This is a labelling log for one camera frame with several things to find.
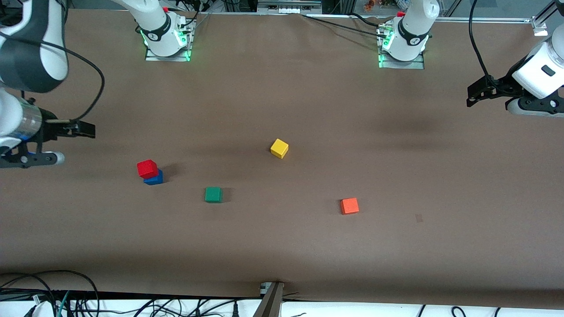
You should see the red cube block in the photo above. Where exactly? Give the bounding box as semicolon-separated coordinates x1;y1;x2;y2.
137;159;159;180

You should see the yellow cube block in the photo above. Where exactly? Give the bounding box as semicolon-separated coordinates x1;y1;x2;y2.
270;138;289;159

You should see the grey power strip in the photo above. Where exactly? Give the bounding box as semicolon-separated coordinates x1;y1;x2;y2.
257;0;323;15

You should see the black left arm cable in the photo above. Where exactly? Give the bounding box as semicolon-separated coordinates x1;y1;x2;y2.
469;0;499;85

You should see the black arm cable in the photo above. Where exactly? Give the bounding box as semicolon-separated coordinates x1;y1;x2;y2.
0;33;106;125
469;0;499;85

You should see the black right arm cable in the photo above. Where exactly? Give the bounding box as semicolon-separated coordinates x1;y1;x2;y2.
0;33;106;125

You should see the aluminium corner bracket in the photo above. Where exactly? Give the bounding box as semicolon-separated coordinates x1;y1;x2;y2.
531;15;549;37

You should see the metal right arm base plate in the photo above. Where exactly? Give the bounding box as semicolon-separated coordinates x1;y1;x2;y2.
145;26;194;62

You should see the black looping floor cable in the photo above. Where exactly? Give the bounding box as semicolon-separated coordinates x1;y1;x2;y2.
0;269;100;317

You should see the long black table cable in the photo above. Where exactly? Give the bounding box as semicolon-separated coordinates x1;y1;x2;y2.
301;13;389;37

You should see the green floor cable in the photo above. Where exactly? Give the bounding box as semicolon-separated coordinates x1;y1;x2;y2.
56;291;71;317

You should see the aluminium profile post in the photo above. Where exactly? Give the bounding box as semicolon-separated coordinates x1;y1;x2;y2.
253;281;285;317

